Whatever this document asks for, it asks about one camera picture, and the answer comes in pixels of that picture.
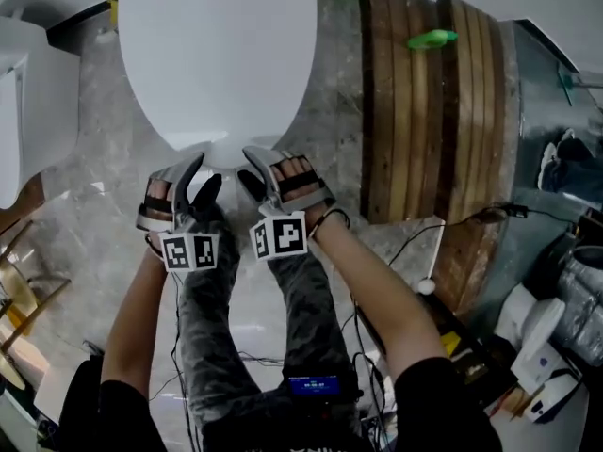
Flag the person's black left shoe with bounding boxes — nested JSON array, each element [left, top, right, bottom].
[[187, 172, 224, 217]]

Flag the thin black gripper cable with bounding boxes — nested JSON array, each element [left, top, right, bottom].
[[147, 269, 195, 444]]

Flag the silver flexible duct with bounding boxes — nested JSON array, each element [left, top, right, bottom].
[[556, 244, 603, 367]]

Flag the black box with yellow labels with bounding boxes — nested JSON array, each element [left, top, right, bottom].
[[414, 293, 520, 397]]

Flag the person's right forearm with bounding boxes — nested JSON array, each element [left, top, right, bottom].
[[307, 207, 452, 381]]

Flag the person's right leg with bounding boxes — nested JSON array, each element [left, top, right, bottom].
[[265, 247, 360, 397]]

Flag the person's left forearm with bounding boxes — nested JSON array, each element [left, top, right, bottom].
[[100, 238, 170, 389]]

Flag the person's black shirt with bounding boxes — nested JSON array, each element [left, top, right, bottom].
[[57, 355, 504, 452]]

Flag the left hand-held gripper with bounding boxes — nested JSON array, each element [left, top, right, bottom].
[[136, 152, 220, 273]]

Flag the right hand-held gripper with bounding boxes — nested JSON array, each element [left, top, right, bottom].
[[241, 145, 337, 263]]

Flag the tall wooden plank platform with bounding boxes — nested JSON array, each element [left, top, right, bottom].
[[432, 0, 511, 327]]

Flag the white toilet lid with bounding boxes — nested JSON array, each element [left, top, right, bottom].
[[117, 0, 319, 153]]

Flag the green spray bottle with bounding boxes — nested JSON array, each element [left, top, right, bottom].
[[406, 28, 460, 52]]

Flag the black device with blue screen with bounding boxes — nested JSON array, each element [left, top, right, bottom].
[[285, 373, 342, 399]]

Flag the person's black right shoe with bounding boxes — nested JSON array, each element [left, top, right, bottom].
[[236, 169, 269, 202]]

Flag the wooden chair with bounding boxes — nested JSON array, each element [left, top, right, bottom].
[[0, 218, 73, 391]]

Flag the bundle of black cables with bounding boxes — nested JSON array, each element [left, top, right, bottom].
[[350, 294, 399, 452]]

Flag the black cable with power adapter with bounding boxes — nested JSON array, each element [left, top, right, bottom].
[[387, 202, 579, 266]]

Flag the white toilet bowl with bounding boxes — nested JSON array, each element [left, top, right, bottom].
[[203, 132, 285, 170]]

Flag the white ceramic fixture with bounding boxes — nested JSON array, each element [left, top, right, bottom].
[[0, 15, 82, 210]]

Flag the black wrist band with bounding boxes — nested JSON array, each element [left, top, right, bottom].
[[308, 207, 351, 240]]

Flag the person's left hand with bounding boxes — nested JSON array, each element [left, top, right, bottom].
[[145, 179, 175, 223]]

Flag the person's right hand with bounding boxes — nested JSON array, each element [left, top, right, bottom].
[[271, 156, 327, 202]]

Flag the person's black shoe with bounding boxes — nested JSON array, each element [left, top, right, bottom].
[[236, 169, 269, 202], [187, 172, 224, 217]]

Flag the white appliance with black cable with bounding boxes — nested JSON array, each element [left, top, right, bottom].
[[526, 368, 591, 425]]

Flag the dark wooden plank platform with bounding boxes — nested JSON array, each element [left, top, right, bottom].
[[358, 0, 445, 226]]

